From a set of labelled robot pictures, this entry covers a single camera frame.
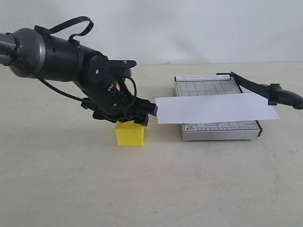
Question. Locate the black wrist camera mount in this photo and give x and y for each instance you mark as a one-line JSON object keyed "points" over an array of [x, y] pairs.
{"points": [[121, 68]]}

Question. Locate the yellow cube block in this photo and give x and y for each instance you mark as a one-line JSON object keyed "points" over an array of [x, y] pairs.
{"points": [[130, 134]]}

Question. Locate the white paper sheet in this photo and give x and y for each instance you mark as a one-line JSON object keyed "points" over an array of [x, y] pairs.
{"points": [[214, 108]]}

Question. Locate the grey paper cutter base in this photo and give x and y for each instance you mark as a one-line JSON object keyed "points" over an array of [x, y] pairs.
{"points": [[218, 84]]}

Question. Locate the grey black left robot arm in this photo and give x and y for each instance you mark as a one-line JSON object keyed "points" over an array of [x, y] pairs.
{"points": [[32, 54]]}

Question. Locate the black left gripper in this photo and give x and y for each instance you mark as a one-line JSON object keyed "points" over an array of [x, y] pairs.
{"points": [[110, 99]]}

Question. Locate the black cutter blade arm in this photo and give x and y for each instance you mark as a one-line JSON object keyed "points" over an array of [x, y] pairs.
{"points": [[273, 92]]}

